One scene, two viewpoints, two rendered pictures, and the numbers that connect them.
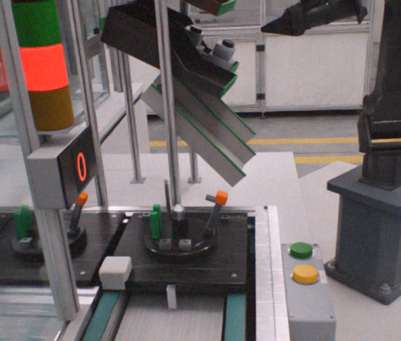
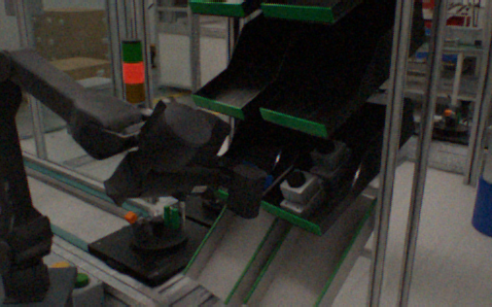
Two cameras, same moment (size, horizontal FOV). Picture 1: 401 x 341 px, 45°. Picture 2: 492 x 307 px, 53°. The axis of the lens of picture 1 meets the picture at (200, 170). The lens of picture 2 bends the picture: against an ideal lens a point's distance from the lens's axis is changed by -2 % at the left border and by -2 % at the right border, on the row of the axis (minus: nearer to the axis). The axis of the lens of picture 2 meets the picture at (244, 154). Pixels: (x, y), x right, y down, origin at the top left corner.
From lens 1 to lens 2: 166 cm
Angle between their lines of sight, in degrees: 108
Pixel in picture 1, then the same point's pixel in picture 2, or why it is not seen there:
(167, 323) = not seen: hidden behind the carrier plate
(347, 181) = (58, 275)
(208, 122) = (269, 244)
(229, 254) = (119, 251)
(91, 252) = (194, 212)
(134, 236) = (193, 228)
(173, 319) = not seen: hidden behind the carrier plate
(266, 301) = (68, 249)
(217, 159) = (206, 248)
